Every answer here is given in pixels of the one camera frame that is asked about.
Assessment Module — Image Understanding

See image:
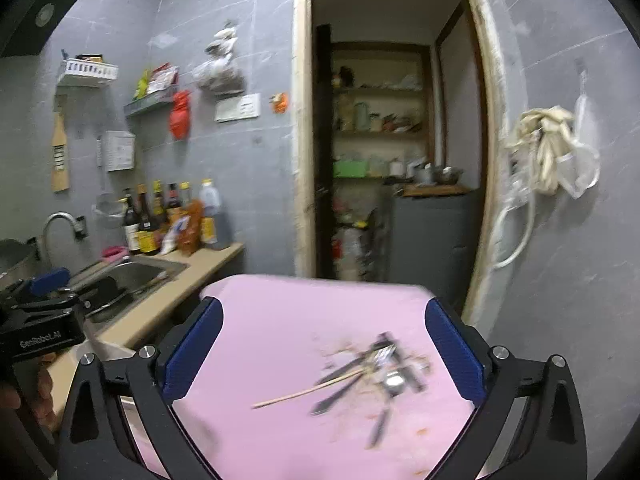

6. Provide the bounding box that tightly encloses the white wall power outlet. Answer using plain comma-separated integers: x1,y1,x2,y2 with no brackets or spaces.
215,93,262,123

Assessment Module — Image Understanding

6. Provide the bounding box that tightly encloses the white hose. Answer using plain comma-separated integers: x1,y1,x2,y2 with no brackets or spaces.
492,160,539,269

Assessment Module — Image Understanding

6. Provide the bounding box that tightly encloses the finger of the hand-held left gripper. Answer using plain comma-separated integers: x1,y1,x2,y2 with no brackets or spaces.
0,267,72,306
12,287,101,318

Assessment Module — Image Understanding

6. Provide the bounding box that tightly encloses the hanging metal strainer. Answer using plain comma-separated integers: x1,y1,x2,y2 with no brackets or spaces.
91,167,126,231

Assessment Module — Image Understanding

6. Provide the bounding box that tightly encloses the wooden shelf unit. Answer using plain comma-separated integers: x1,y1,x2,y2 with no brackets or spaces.
330,42,437,182

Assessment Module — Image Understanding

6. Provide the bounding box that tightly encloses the pink floral cloth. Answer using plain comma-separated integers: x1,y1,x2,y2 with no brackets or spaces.
135,274,488,480

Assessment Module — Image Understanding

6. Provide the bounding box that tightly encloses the black handled utensil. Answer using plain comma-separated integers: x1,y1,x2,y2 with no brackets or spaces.
310,377,363,416
400,357,430,394
319,355,373,387

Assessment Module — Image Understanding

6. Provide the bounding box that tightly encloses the pale door frame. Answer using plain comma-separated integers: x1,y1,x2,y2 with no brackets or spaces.
292,0,507,322

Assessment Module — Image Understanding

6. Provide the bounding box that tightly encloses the steel sink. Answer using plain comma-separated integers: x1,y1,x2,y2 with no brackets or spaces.
65,255,187,325

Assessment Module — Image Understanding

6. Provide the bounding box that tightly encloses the white seasoning packet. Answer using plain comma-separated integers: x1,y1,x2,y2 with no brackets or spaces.
160,220,184,255

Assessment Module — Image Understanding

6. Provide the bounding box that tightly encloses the wooden spatula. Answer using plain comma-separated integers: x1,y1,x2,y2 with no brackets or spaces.
51,110,71,193

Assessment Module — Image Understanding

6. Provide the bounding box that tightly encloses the dark wooden door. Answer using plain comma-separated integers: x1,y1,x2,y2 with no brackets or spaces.
314,24,335,281

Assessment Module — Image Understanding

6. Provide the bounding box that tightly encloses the pile of plastic bags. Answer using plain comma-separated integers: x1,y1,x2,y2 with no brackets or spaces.
332,200,387,282

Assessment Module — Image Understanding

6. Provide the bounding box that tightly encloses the large vinegar jug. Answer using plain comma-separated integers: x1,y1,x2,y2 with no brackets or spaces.
199,178,232,251

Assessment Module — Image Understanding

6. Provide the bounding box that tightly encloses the hanging clear plastic bag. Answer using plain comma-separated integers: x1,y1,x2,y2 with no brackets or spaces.
192,22,247,97

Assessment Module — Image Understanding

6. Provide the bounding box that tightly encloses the white basket shelf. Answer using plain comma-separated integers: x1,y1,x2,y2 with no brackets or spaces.
56,54,119,87

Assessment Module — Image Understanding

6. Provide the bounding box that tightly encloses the black pan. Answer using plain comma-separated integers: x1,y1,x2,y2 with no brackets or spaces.
80,277,137,324

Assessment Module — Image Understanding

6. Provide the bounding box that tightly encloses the grey cabinet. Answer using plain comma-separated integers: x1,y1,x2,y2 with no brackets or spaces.
385,187,484,307

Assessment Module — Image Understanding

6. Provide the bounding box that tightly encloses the grey wall rack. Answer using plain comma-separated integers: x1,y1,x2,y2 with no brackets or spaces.
124,87,179,119

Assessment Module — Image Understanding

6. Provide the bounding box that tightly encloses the metal faucet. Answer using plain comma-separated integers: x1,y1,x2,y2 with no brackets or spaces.
41,212,89,267

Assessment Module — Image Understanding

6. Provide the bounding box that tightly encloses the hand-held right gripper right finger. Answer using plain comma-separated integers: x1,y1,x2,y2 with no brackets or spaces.
424,297,588,480

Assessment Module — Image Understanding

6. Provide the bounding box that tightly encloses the black handled fork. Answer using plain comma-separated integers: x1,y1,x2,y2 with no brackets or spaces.
350,332,401,376

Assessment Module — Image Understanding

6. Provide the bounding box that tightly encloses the red white packet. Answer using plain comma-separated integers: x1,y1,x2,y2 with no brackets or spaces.
147,63,180,94

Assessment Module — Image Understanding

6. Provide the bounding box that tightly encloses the dark sauce bottle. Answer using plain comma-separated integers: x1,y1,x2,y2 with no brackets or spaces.
150,180,169,233
122,188,143,255
136,184,161,256
166,183,184,225

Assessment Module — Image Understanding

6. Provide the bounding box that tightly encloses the wooden chopstick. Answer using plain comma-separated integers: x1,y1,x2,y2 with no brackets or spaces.
251,366,376,409

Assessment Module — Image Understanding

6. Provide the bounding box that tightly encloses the red plastic bag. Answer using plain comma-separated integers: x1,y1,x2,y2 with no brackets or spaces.
168,91,193,141

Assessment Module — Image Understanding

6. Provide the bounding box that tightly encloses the green box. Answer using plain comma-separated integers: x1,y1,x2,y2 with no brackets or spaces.
333,158,370,179

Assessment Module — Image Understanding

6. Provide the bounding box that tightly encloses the metal pot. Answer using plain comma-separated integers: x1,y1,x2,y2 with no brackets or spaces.
415,162,464,186

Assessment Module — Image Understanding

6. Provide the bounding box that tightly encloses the white wall box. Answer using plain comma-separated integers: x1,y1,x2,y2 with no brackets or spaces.
97,130,137,173

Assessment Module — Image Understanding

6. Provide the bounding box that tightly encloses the person's left hand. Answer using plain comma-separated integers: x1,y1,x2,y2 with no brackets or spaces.
0,355,58,433

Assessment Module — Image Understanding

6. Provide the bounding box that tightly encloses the black range hood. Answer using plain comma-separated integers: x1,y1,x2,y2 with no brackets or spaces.
0,0,108,58

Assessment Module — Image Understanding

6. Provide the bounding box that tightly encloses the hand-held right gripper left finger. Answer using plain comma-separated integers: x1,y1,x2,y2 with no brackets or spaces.
59,296,226,480

